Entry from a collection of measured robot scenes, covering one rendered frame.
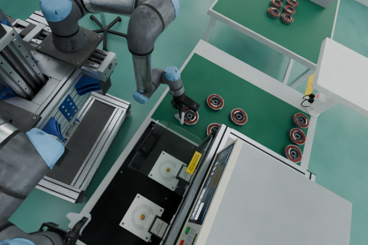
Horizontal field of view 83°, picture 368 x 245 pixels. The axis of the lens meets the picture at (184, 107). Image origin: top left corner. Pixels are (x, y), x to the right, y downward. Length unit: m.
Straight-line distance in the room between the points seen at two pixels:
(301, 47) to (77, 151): 2.00
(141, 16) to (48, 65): 0.66
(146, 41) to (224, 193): 0.54
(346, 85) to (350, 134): 1.87
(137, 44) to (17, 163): 0.49
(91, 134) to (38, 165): 1.37
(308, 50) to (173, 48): 1.40
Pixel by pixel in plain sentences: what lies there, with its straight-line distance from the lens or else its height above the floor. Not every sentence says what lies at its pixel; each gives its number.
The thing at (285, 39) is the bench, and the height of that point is 0.75.
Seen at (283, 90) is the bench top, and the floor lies 0.75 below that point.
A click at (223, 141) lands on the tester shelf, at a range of 0.88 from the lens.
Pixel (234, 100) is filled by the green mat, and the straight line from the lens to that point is 1.43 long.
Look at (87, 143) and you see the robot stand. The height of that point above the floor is 0.21.
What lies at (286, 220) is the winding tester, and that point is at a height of 1.32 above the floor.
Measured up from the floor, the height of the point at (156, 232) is 0.92.
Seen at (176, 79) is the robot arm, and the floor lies 1.05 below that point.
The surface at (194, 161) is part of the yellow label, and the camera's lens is 0.87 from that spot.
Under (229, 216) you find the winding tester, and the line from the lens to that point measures 0.62.
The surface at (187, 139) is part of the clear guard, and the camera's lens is 0.89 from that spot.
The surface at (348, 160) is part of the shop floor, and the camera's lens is 2.93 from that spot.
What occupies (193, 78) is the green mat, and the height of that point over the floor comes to 0.75.
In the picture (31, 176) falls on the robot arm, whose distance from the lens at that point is 0.47.
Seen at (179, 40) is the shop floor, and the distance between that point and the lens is 2.68.
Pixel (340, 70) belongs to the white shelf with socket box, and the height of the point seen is 1.21.
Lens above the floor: 1.89
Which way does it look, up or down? 62 degrees down
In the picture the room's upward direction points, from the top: 24 degrees clockwise
